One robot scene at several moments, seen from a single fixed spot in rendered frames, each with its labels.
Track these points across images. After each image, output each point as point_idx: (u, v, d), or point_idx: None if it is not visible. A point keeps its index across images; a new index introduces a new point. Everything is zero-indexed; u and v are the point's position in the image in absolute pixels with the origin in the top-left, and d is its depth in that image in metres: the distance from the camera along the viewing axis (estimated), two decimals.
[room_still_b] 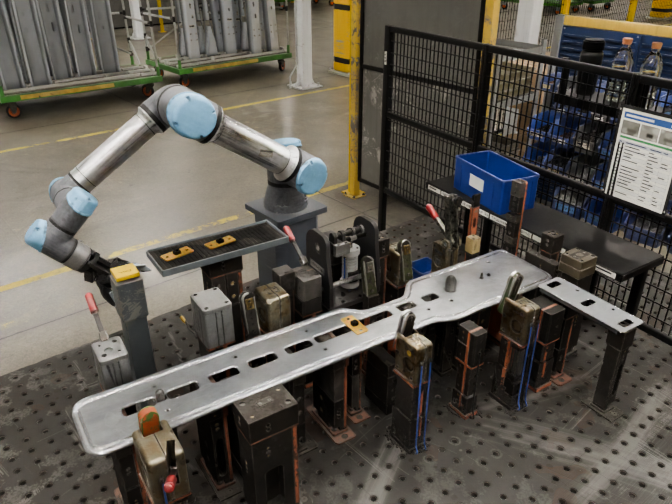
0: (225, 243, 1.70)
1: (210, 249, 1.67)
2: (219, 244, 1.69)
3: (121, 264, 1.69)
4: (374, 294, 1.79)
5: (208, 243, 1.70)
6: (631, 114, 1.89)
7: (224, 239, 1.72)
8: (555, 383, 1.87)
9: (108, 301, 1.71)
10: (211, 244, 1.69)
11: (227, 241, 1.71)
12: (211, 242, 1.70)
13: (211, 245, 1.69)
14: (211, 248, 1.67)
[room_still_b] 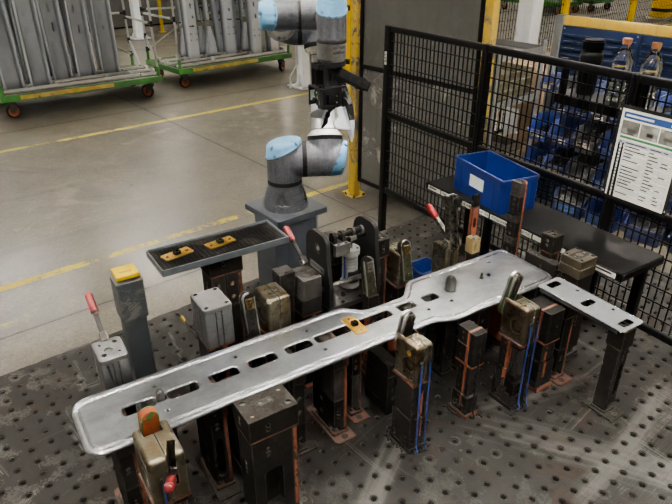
0: (225, 243, 1.70)
1: (210, 249, 1.67)
2: (219, 244, 1.69)
3: (326, 98, 1.57)
4: (374, 294, 1.79)
5: (208, 243, 1.70)
6: (631, 114, 1.89)
7: (224, 239, 1.72)
8: (555, 383, 1.87)
9: None
10: (211, 244, 1.69)
11: (227, 241, 1.71)
12: (211, 242, 1.70)
13: (211, 245, 1.69)
14: (211, 248, 1.67)
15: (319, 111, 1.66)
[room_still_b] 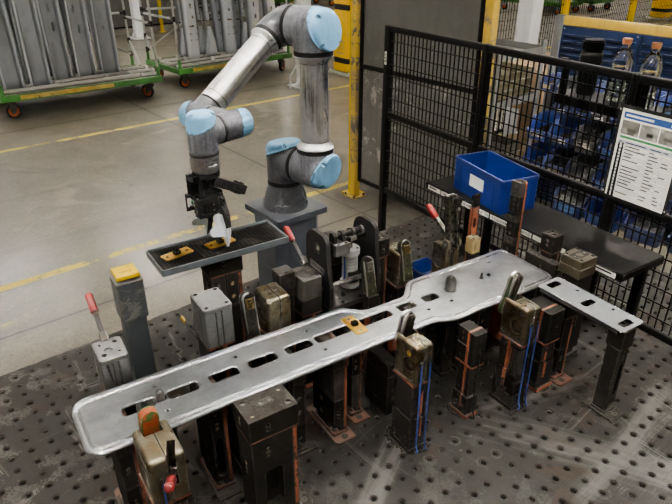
0: (225, 243, 1.70)
1: (210, 249, 1.67)
2: (219, 244, 1.69)
3: (203, 207, 1.60)
4: (374, 294, 1.79)
5: (208, 243, 1.70)
6: (631, 114, 1.89)
7: (224, 239, 1.72)
8: (555, 383, 1.87)
9: None
10: (211, 244, 1.69)
11: None
12: (211, 242, 1.70)
13: (211, 245, 1.69)
14: (211, 248, 1.67)
15: (201, 218, 1.69)
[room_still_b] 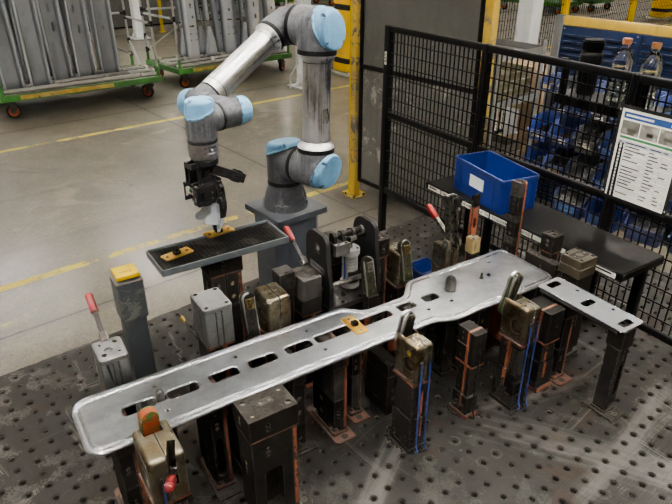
0: (224, 232, 1.68)
1: (209, 238, 1.66)
2: (218, 233, 1.68)
3: (201, 195, 1.58)
4: (374, 294, 1.79)
5: (206, 232, 1.68)
6: (631, 114, 1.89)
7: (223, 228, 1.70)
8: (555, 383, 1.87)
9: None
10: (210, 233, 1.68)
11: (226, 230, 1.69)
12: (210, 231, 1.69)
13: (210, 234, 1.68)
14: (209, 237, 1.66)
15: (204, 211, 1.66)
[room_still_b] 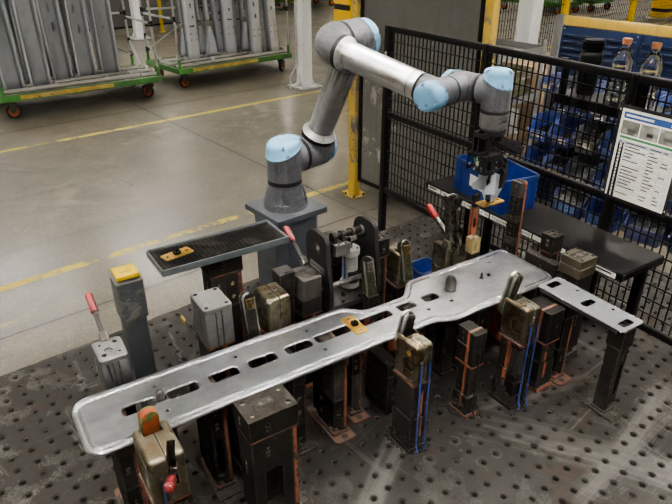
0: (496, 203, 1.72)
1: (483, 207, 1.70)
2: (490, 203, 1.72)
3: (487, 165, 1.62)
4: (374, 294, 1.79)
5: (478, 202, 1.73)
6: (631, 114, 1.89)
7: (493, 199, 1.74)
8: (555, 383, 1.87)
9: None
10: (482, 203, 1.72)
11: (497, 201, 1.73)
12: (481, 201, 1.73)
13: (482, 204, 1.72)
14: (484, 206, 1.70)
15: (479, 181, 1.70)
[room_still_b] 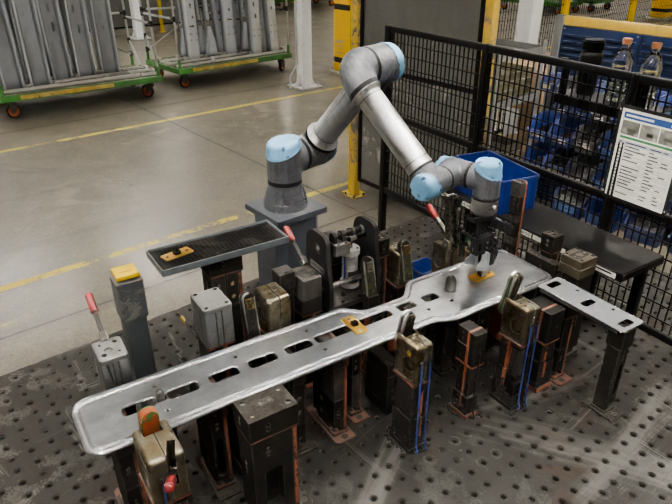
0: (487, 277, 1.84)
1: (475, 281, 1.82)
2: (481, 277, 1.84)
3: (479, 245, 1.74)
4: (374, 294, 1.79)
5: (470, 275, 1.85)
6: (631, 114, 1.89)
7: None
8: (555, 383, 1.87)
9: None
10: (474, 277, 1.84)
11: (488, 275, 1.85)
12: (473, 275, 1.85)
13: (474, 278, 1.84)
14: (476, 281, 1.82)
15: (472, 257, 1.82)
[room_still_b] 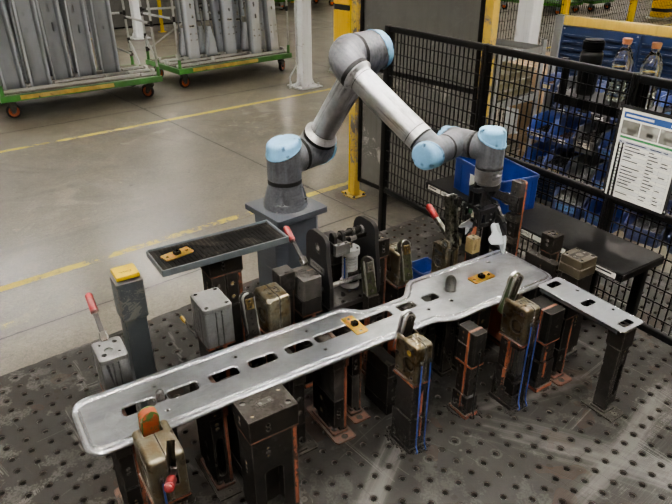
0: (487, 278, 1.84)
1: (475, 283, 1.82)
2: (481, 279, 1.84)
3: (482, 217, 1.70)
4: (374, 294, 1.79)
5: (470, 277, 1.85)
6: (631, 114, 1.89)
7: (484, 274, 1.87)
8: (555, 383, 1.87)
9: None
10: (474, 279, 1.84)
11: (488, 276, 1.85)
12: (473, 276, 1.85)
13: (474, 279, 1.84)
14: (476, 282, 1.82)
15: (467, 222, 1.80)
